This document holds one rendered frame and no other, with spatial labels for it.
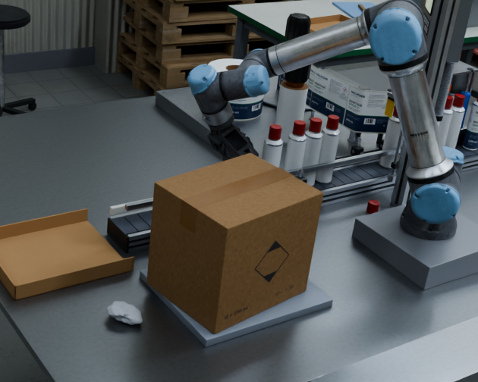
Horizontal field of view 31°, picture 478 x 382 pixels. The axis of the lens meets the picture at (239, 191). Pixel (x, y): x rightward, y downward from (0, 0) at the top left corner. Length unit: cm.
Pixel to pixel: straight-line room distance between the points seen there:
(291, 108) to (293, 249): 83
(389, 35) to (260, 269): 60
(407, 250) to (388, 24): 61
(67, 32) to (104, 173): 319
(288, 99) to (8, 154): 86
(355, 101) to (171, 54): 248
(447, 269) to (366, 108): 75
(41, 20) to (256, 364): 401
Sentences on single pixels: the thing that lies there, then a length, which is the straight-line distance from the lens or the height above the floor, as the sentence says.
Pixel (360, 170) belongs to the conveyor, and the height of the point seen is 88.
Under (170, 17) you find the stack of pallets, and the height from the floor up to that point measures 56.
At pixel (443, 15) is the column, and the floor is 142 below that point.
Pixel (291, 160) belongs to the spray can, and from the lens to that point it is 243.
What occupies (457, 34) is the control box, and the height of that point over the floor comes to 136.
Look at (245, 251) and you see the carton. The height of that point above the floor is 104.
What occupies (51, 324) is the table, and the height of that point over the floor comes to 83.
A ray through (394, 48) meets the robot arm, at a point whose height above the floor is 143.
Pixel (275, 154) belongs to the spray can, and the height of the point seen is 101.
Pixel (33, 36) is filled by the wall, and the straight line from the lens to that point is 562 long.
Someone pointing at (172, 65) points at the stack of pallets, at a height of 26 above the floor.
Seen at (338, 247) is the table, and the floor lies 83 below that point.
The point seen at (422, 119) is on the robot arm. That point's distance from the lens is 208.
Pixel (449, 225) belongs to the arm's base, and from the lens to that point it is 234.
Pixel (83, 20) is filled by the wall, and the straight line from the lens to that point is 572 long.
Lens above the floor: 200
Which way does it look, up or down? 27 degrees down
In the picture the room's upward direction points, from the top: 7 degrees clockwise
